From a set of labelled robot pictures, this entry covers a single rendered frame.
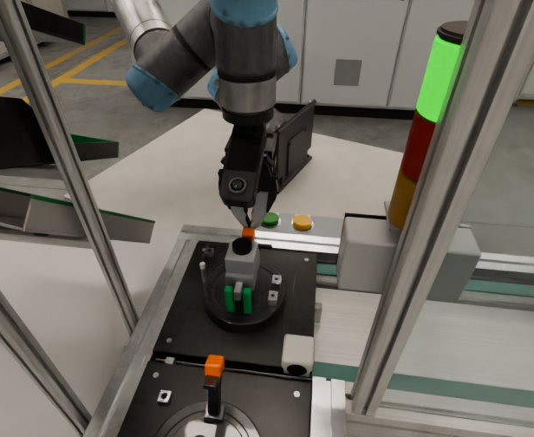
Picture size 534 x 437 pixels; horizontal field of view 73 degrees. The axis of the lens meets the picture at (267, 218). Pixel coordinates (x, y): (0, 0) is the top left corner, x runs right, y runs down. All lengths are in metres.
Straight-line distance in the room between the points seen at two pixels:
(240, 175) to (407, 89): 3.24
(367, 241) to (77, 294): 0.67
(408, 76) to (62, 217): 3.32
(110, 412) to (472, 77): 0.55
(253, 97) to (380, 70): 3.11
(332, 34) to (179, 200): 2.63
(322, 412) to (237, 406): 0.11
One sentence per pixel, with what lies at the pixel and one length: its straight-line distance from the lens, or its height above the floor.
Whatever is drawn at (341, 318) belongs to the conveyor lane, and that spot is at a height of 0.92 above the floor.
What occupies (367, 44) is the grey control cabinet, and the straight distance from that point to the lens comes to 3.48.
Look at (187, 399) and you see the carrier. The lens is 0.56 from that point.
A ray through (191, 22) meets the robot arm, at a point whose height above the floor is 1.36.
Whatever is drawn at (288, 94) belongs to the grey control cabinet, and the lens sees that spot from 3.60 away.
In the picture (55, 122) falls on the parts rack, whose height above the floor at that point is 1.30.
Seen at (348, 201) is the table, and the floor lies 0.86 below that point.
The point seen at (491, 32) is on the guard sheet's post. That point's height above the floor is 1.42.
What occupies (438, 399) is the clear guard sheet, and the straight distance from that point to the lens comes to 0.55.
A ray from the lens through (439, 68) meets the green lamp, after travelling 0.28.
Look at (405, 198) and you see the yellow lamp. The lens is 0.32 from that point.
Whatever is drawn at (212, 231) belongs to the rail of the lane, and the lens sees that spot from 0.77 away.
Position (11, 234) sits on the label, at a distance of 0.65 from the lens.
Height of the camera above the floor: 1.47
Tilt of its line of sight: 40 degrees down
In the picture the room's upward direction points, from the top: straight up
